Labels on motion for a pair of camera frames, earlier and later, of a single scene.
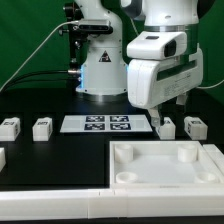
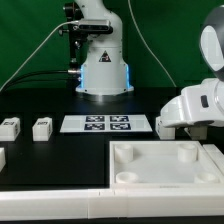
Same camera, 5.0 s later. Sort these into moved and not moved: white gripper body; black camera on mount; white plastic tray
Moved: white gripper body
Not moved: white plastic tray; black camera on mount
